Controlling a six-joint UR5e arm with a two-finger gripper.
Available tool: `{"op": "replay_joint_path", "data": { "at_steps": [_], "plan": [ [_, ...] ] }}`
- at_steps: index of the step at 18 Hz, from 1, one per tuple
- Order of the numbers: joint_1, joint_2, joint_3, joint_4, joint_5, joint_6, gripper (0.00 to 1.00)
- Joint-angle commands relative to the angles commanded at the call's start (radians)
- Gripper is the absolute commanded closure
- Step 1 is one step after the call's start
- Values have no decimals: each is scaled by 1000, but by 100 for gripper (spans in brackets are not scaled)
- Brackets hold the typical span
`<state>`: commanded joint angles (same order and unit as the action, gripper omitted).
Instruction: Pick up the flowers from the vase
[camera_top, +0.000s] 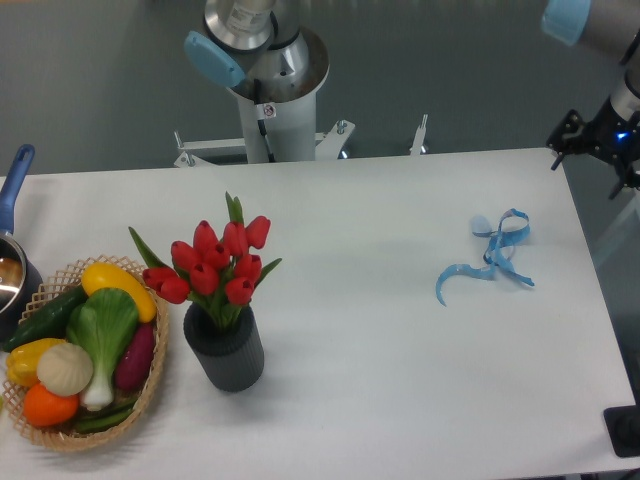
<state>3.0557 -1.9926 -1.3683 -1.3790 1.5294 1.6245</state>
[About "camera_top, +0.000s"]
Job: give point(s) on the green cucumber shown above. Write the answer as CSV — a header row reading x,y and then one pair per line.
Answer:
x,y
49,321

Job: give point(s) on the red tulip bouquet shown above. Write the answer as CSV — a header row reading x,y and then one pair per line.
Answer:
x,y
218,273

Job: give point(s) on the dark grey ribbed vase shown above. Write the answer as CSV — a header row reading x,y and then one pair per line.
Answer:
x,y
233,361

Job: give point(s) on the black clamp base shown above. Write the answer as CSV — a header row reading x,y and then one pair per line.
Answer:
x,y
623,428

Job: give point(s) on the yellow bell pepper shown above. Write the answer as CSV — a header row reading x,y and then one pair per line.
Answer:
x,y
22,362

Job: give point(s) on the woven wicker basket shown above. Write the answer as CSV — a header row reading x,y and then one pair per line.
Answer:
x,y
66,438

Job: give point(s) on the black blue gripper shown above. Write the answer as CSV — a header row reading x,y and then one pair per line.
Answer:
x,y
612,136

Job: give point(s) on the blue handled steel saucepan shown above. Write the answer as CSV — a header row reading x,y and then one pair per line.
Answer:
x,y
19,277

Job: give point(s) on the purple sweet potato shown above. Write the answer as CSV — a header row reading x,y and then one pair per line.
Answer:
x,y
135,364

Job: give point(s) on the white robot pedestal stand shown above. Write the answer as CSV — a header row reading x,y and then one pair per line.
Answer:
x,y
272,132

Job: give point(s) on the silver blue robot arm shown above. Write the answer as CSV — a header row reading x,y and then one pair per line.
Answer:
x,y
274,67

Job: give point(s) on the orange fruit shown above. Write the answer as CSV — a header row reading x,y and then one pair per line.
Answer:
x,y
43,408

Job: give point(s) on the green bean pods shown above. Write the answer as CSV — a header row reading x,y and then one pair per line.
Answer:
x,y
105,419

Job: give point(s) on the green bok choy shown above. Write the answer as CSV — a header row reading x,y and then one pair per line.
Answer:
x,y
103,326

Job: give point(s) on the blue ribbon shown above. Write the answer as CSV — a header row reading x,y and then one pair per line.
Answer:
x,y
513,229

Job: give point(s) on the white garlic bulb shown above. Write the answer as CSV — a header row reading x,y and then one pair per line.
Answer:
x,y
65,369

